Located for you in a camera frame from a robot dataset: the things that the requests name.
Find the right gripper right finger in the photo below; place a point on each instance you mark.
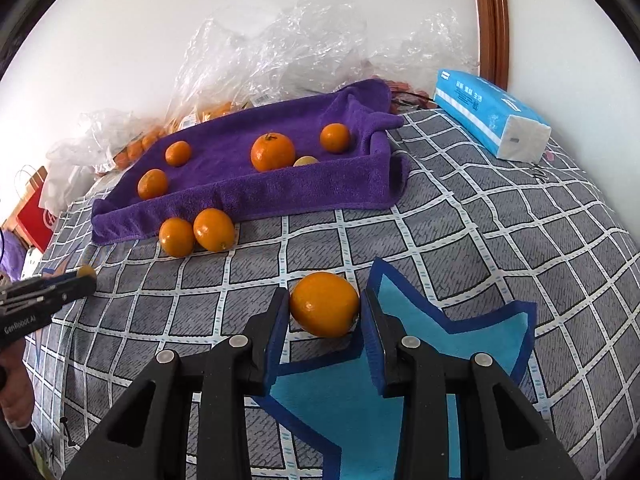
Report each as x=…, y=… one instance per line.
x=380, y=333

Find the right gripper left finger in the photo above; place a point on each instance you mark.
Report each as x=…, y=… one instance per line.
x=270, y=339

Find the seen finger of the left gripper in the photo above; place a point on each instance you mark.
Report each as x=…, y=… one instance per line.
x=69, y=288

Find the small green fruit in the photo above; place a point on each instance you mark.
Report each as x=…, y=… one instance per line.
x=86, y=271

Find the large smooth orange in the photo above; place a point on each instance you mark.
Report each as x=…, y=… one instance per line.
x=324, y=304

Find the small orange mandarin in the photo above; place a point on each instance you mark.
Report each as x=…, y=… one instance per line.
x=154, y=183
x=335, y=138
x=176, y=237

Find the oval orange kumquat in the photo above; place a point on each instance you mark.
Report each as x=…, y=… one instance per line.
x=214, y=230

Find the small orange front mandarin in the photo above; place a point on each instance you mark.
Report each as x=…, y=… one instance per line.
x=154, y=183

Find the small green-yellow fruit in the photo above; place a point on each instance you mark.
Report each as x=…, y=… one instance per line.
x=305, y=161

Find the large orange with stem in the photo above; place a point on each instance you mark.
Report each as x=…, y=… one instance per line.
x=272, y=151

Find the left hand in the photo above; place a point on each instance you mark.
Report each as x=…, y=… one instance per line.
x=17, y=395

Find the red cardboard box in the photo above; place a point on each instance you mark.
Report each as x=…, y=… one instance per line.
x=32, y=224

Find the white plastic bag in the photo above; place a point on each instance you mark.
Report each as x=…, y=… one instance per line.
x=64, y=184

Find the clear bag of mandarins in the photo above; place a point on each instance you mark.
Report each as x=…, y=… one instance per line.
x=100, y=137

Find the grey checked bed sheet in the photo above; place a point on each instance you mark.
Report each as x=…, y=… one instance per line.
x=526, y=263

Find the blue tissue pack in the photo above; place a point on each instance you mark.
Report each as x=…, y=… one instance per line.
x=507, y=127

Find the clear plastic bag right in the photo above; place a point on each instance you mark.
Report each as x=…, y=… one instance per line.
x=243, y=57

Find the brown wooden door frame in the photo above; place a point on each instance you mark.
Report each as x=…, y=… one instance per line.
x=494, y=31

